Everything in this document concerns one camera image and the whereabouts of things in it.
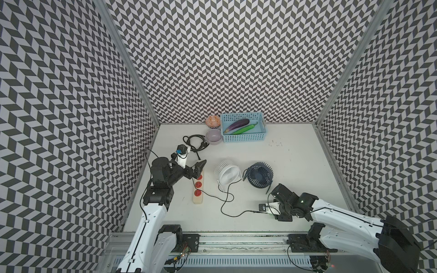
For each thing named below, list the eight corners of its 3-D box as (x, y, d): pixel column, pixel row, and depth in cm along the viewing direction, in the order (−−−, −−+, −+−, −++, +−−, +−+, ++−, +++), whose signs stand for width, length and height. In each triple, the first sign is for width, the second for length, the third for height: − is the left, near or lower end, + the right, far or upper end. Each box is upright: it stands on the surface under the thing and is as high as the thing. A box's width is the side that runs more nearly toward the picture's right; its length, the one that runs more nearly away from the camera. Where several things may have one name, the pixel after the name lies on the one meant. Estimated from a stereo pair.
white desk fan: (222, 191, 89) (222, 180, 79) (213, 177, 94) (211, 165, 84) (242, 179, 94) (243, 167, 83) (232, 166, 99) (232, 154, 89)
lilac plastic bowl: (203, 140, 110) (202, 134, 106) (214, 131, 115) (213, 125, 111) (216, 149, 106) (216, 143, 101) (227, 139, 111) (227, 133, 106)
